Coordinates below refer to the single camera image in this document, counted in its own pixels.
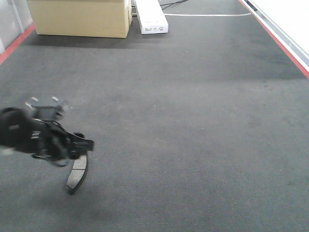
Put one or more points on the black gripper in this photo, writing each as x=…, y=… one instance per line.
x=57, y=146

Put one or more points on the brake pad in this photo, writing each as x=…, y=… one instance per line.
x=77, y=174

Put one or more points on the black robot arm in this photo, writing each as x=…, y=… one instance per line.
x=16, y=130

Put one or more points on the cardboard box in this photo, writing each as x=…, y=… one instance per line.
x=90, y=18

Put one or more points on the long white box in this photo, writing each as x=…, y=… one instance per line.
x=151, y=17

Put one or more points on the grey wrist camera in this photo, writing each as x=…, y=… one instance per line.
x=47, y=108

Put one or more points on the white conveyor side rail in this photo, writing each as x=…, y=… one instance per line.
x=287, y=22

